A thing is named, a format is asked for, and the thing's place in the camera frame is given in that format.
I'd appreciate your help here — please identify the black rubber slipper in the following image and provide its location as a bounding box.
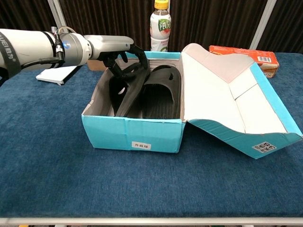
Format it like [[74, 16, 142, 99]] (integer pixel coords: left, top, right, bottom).
[[108, 61, 152, 117], [142, 65, 182, 120]]

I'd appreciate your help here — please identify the dark pleated curtain panel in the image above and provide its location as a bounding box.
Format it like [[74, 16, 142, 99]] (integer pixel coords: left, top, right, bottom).
[[257, 0, 303, 54], [0, 0, 62, 31], [59, 0, 157, 52], [165, 0, 268, 50]]

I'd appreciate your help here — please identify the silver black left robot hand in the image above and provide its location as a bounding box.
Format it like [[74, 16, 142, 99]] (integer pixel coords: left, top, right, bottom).
[[84, 35, 151, 80]]

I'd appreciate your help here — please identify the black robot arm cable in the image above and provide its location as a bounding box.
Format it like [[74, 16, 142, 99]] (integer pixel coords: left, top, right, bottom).
[[18, 46, 66, 70]]

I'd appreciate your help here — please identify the blue table cover cloth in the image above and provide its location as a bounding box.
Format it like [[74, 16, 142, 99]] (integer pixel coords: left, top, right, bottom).
[[0, 52, 303, 218]]

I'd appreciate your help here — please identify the brown paper bowl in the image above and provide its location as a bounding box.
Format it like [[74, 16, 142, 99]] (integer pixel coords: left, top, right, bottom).
[[87, 59, 107, 71]]

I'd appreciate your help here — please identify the orange cardboard carton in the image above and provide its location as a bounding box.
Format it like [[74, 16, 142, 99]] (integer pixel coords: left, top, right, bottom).
[[209, 45, 280, 79]]

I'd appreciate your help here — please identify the light blue cardboard shoe box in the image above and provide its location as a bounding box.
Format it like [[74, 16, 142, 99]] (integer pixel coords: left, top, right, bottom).
[[81, 42, 303, 159]]

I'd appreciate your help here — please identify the white flat notebook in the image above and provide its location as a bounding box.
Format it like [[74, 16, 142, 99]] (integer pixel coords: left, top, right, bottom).
[[36, 65, 82, 86]]

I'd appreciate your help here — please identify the drink bottle with yellow cap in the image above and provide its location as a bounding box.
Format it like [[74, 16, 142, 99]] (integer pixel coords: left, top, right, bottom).
[[150, 0, 172, 52]]

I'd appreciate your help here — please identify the grey aluminium partition post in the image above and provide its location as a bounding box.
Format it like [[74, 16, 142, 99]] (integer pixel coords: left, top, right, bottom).
[[47, 0, 69, 29], [250, 0, 277, 50]]

